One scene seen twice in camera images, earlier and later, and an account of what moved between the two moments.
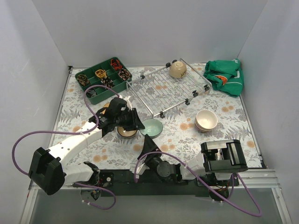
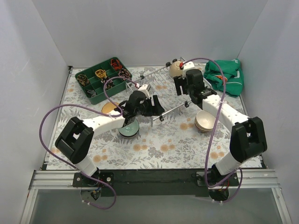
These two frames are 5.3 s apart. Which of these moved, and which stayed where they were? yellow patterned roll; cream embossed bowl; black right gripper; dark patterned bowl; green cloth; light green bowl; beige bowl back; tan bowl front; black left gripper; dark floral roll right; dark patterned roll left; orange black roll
Moved: black right gripper; light green bowl; dark patterned bowl; black left gripper
Stayed: dark patterned roll left; cream embossed bowl; tan bowl front; beige bowl back; yellow patterned roll; green cloth; orange black roll; dark floral roll right
